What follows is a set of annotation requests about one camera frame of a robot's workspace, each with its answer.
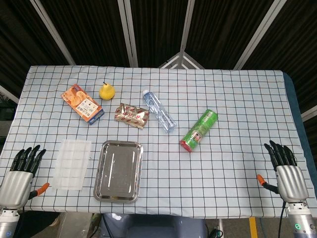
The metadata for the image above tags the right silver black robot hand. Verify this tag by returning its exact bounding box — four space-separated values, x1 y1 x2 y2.
256 140 310 203

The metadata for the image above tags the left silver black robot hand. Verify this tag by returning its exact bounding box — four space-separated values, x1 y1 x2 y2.
0 145 51 210

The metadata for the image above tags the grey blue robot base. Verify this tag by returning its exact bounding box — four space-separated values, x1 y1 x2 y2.
99 213 208 238

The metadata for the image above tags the white black-checkered tablecloth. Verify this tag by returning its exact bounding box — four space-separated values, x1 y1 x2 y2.
0 65 308 219

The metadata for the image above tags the rectangular stainless steel tray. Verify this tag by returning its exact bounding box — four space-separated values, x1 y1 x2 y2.
93 140 144 204

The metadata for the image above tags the orange blue snack box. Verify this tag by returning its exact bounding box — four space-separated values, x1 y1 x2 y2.
61 83 105 125

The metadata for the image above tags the green chip can red lid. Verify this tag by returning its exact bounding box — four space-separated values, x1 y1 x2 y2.
179 109 218 154

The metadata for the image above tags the yellow pear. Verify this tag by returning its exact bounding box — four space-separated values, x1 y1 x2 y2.
99 81 116 100

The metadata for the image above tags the gold foil snack packet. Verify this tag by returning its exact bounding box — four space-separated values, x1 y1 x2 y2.
114 103 150 130

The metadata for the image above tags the clear plastic water bottle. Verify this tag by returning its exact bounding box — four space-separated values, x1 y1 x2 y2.
142 89 178 133

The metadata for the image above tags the black cable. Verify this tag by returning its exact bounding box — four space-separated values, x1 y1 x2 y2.
277 202 286 238

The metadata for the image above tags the white metal frame stand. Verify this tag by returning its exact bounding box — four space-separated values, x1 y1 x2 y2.
158 51 204 69

